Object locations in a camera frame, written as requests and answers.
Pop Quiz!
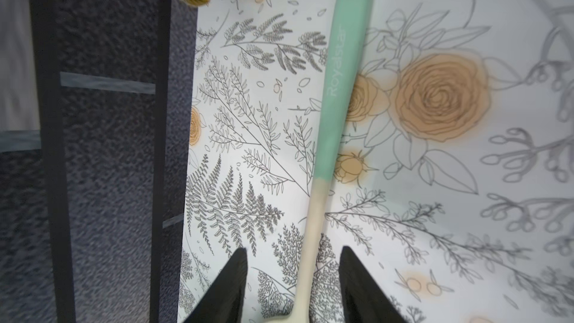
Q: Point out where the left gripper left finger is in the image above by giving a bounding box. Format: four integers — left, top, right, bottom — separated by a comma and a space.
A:
183, 248, 248, 323

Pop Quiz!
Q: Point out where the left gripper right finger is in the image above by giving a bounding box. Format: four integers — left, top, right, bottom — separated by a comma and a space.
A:
339, 246, 406, 323

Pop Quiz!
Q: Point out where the green handle cream scraper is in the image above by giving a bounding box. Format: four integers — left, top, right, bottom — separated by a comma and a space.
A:
272, 0, 372, 322

